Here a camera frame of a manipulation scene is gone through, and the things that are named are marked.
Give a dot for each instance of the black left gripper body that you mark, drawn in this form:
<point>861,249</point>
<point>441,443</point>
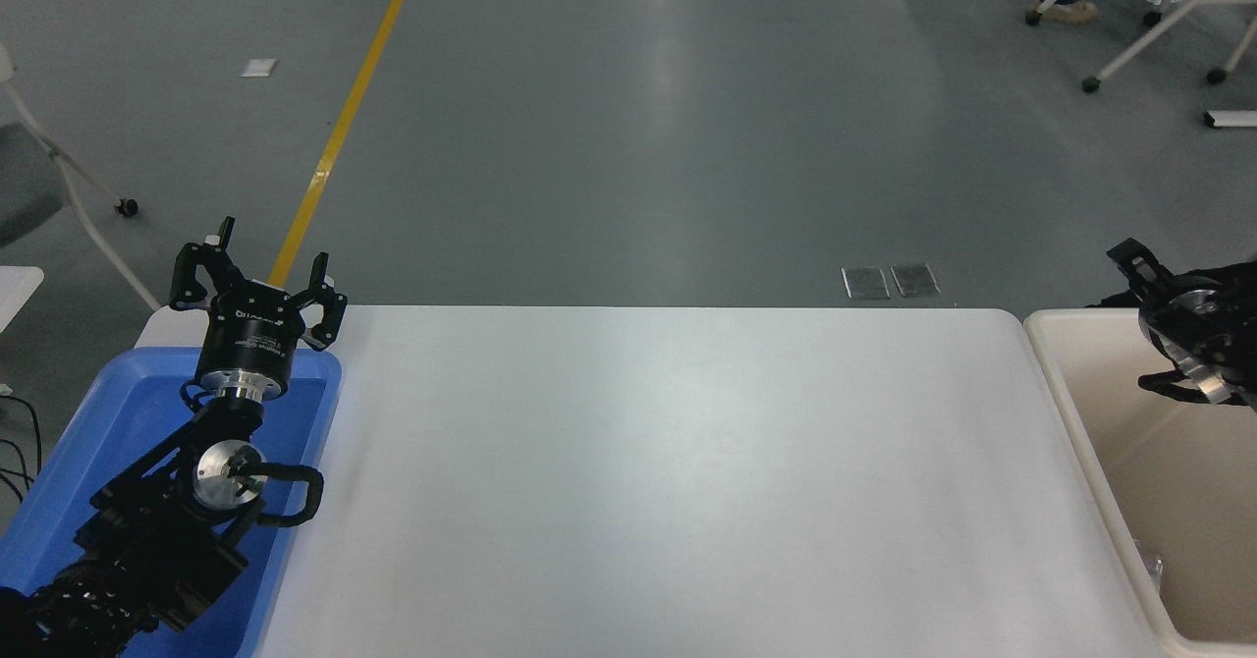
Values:
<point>250,339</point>

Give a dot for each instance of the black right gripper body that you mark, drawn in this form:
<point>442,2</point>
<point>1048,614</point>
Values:
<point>1167,329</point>

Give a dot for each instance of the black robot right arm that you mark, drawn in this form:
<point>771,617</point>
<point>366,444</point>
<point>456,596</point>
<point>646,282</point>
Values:
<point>1232,334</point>

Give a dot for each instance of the large pale bin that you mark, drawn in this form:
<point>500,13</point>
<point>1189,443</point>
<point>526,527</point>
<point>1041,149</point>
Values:
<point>1120,422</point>

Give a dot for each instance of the blue plastic tray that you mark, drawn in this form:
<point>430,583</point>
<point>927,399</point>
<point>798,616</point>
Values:
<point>118,412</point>

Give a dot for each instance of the white floor bar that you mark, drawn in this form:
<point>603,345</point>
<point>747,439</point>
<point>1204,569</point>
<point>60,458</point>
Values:
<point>1232,120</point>

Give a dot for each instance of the white side table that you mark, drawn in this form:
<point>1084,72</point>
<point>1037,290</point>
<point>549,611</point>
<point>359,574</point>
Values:
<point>15,295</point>

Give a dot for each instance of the grey seat wheeled chair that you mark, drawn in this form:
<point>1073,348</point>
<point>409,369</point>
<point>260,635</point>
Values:
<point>25,187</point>

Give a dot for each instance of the metal floor plate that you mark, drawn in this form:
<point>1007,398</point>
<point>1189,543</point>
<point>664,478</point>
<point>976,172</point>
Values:
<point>915,281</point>
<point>865,284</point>

